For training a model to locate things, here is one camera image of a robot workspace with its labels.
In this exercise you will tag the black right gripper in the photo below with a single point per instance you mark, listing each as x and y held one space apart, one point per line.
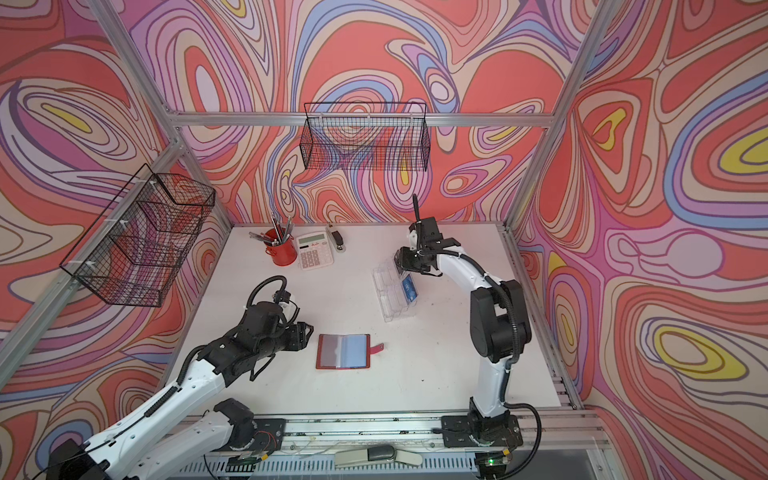
406 261

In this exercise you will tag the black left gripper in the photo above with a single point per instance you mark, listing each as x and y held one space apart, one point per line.
300 337

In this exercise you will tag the blue credit card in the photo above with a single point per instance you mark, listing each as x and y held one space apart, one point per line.
409 289

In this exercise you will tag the clear acrylic card stand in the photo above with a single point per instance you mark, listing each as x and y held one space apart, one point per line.
387 278

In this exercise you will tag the red leather card holder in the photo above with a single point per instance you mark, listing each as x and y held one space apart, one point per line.
346 352

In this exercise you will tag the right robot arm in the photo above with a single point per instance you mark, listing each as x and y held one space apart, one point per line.
499 328

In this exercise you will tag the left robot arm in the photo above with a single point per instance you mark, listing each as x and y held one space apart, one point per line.
142 444

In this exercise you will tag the grey black stapler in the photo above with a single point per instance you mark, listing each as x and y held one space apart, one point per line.
337 238

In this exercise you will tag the red metal pen bucket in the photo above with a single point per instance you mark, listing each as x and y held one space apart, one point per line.
283 255

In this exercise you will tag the pink desk calculator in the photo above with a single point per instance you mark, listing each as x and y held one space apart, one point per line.
314 250

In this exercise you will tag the pens and pencils bunch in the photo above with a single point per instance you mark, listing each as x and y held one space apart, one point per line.
279 234

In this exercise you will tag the grey foot pedal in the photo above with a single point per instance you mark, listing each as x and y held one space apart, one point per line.
376 455

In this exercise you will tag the black wire basket back wall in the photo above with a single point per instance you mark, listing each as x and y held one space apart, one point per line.
365 136

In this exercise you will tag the black wire basket wall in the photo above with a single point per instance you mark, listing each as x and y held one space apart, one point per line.
133 252
365 136

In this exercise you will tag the black wire basket left wall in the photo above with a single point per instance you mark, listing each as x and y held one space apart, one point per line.
133 252

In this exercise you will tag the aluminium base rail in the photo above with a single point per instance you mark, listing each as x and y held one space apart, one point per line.
560 428

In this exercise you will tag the aluminium frame post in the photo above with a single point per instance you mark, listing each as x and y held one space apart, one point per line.
110 22

